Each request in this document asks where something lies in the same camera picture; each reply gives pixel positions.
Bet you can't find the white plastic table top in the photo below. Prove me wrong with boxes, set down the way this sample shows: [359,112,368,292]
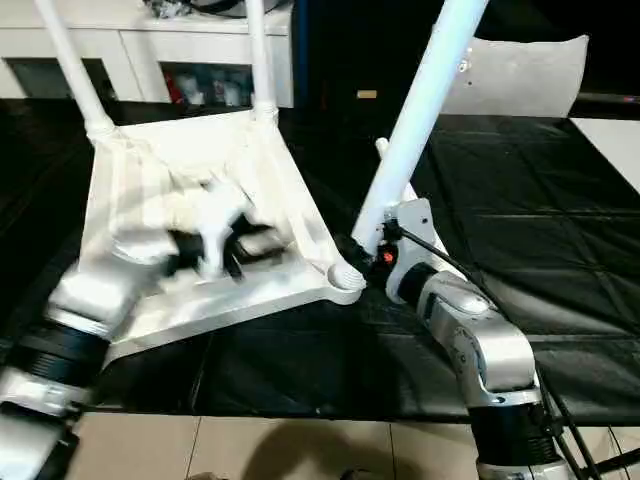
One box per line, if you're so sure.
[76,104,369,363]

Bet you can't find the white plastic table leg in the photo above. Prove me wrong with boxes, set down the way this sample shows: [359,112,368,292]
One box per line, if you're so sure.
[374,138,453,271]
[350,0,491,263]
[34,0,119,143]
[244,0,281,123]

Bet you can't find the black work mat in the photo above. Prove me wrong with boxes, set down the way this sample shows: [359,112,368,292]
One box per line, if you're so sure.
[0,98,640,426]

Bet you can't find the grey cushion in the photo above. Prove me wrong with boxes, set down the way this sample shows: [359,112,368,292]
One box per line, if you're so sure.
[440,36,591,119]

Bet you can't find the white cabinet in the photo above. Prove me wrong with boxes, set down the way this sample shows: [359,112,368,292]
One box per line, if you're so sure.
[0,0,295,107]

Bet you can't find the dark grey bag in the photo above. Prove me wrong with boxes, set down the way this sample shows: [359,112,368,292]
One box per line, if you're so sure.
[145,0,293,19]

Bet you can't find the white flat sheet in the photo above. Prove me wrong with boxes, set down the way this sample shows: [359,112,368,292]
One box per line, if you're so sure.
[570,118,640,196]

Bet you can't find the black stand leg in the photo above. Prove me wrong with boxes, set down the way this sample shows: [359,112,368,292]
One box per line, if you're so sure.
[585,445,640,479]

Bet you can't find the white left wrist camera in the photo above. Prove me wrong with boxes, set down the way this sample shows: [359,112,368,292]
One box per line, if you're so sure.
[190,178,257,279]

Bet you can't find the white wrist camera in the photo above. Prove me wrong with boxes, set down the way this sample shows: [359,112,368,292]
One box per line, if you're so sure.
[190,178,257,279]
[382,198,437,269]

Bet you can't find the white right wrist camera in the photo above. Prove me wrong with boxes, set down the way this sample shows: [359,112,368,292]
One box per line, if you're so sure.
[382,198,437,269]

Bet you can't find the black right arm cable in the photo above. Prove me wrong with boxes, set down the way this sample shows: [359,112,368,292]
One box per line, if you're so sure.
[386,226,601,480]

